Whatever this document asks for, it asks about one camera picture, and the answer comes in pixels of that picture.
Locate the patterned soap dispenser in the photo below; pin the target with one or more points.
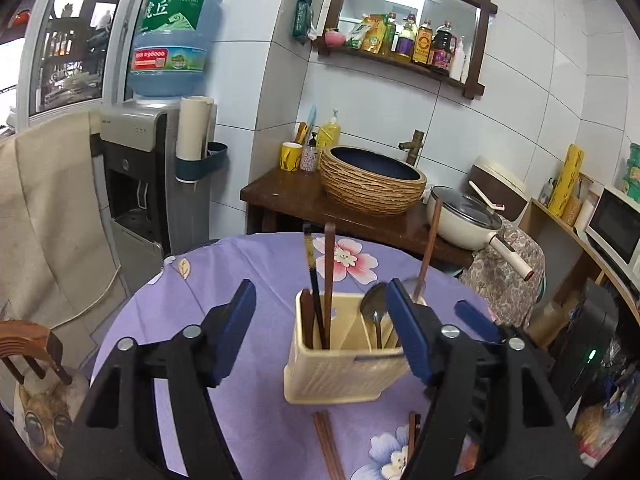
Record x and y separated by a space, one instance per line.
310 157

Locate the dark soy sauce bottle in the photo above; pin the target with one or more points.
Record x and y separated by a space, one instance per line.
441 50

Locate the beige hanging cloth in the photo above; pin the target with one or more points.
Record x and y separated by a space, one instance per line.
50 210

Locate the yellow seasoning bag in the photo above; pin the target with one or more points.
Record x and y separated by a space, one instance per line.
365 35

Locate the brown wooden chopstick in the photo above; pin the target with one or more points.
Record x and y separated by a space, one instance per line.
325 440
334 440

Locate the wooden wall shelf with mirror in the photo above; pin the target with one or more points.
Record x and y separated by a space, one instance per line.
482 45

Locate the purple floral tablecloth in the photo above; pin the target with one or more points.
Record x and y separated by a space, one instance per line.
250 260

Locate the yellow dish soap bottle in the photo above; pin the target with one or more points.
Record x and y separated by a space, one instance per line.
329 132

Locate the light wooden shelf unit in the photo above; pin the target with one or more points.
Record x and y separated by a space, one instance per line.
540 220

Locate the blue water bottle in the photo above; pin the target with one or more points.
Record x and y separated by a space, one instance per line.
172 45

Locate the black patterned chopstick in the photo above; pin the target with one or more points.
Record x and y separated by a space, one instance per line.
311 260

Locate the wooden chair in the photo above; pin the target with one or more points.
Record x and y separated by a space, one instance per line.
25 340

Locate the white microwave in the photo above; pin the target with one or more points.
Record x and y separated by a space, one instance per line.
617 225

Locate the yellow mug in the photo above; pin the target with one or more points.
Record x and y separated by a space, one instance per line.
290 157

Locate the bronze faucet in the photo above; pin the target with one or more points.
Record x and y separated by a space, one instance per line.
412 147

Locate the amber sauce bottle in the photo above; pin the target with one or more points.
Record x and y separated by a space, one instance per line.
423 45

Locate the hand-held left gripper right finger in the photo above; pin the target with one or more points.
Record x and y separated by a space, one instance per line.
407 330

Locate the brown and white rice cooker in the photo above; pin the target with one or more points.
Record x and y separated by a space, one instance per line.
505 180

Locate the pink bowl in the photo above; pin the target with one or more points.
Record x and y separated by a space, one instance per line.
335 38

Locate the white squeeze bottle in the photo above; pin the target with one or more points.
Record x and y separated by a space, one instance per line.
456 62

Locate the floral chair cover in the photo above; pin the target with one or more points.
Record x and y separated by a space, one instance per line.
505 280

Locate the black appliance with green light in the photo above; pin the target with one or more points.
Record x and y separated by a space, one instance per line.
587 335

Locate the green hanging packet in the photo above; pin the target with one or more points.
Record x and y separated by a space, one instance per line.
302 17

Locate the white rice paddle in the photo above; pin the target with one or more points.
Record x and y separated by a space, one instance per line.
487 195

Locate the dark wooden counter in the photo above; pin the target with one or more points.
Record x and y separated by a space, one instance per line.
285 195

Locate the white paper cup tube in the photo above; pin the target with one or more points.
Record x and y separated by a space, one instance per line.
192 125

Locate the cream plastic utensil holder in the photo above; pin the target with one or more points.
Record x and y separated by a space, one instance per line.
340 375

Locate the woven pattern wash basin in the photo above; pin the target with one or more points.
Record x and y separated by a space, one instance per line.
370 190

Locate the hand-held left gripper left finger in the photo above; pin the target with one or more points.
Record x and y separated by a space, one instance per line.
232 335

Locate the yellow wrap roll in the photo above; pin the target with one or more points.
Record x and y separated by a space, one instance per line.
566 180

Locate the blue brush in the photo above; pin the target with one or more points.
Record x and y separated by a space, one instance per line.
311 120

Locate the sliding glass window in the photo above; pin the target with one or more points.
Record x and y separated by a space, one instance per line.
75 35

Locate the green stacked cans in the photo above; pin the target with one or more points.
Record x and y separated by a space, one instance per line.
632 170

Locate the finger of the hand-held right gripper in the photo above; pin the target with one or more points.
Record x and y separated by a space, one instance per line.
475 320

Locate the blue cup holder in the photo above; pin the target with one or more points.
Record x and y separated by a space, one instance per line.
205 162

